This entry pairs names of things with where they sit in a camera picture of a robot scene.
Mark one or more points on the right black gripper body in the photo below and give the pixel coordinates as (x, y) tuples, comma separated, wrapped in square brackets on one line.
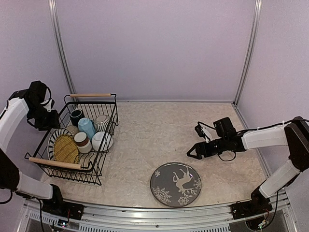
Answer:
[(222, 147)]

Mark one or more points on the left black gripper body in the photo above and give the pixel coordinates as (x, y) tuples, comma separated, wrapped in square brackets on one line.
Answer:
[(43, 120)]

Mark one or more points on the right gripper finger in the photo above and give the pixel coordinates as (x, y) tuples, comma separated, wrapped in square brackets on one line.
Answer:
[(196, 150), (197, 156)]

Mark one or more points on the black white striped plate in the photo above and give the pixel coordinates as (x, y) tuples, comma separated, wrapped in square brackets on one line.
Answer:
[(52, 140)]

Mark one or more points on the yellow woven bamboo mat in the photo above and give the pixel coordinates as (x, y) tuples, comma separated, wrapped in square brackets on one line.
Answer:
[(66, 150)]

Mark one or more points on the grey deer pattern plate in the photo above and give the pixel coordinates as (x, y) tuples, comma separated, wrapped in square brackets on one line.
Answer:
[(175, 184)]

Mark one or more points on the white brown ceramic cup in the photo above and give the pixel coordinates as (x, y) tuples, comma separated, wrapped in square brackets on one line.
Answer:
[(83, 143)]

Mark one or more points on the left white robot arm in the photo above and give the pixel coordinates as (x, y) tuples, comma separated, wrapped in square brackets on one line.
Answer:
[(10, 176)]

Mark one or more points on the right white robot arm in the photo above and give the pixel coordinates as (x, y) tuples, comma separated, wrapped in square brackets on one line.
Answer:
[(294, 134)]

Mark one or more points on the beige ceramic cup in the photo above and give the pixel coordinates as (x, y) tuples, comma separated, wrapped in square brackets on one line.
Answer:
[(72, 129)]

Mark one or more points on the dark navy cup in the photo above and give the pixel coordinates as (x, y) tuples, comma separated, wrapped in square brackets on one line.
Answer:
[(75, 116)]

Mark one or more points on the light blue faceted cup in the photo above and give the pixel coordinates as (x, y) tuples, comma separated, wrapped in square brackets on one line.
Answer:
[(86, 125)]

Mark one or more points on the white ceramic bowl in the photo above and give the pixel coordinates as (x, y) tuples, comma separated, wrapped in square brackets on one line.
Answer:
[(102, 141)]

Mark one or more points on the striped ceramic bowl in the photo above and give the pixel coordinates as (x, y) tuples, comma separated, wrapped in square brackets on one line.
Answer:
[(101, 123)]

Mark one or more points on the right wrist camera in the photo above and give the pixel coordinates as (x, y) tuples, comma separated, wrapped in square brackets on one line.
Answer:
[(223, 127)]

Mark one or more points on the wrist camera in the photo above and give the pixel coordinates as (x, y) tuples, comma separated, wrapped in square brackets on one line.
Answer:
[(39, 97), (223, 127)]

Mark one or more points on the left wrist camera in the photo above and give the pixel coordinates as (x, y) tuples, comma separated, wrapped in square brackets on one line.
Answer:
[(39, 97)]

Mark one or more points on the black wire dish rack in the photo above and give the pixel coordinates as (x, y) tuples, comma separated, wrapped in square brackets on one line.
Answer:
[(89, 168)]

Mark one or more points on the front aluminium rail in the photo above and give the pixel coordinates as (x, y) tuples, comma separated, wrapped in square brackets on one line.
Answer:
[(104, 218)]

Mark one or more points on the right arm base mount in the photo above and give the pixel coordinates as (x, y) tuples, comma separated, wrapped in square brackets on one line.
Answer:
[(247, 209)]

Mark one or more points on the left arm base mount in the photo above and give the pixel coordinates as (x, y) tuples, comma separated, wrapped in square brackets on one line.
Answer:
[(66, 210)]

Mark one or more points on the left aluminium frame post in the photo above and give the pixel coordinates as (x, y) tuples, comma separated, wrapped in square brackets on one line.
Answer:
[(60, 46)]

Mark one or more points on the aluminium frame post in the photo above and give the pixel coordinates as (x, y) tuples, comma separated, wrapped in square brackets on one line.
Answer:
[(249, 52), (60, 46)]

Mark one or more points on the right aluminium frame post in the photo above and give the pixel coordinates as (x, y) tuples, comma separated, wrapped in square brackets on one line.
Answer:
[(249, 52)]

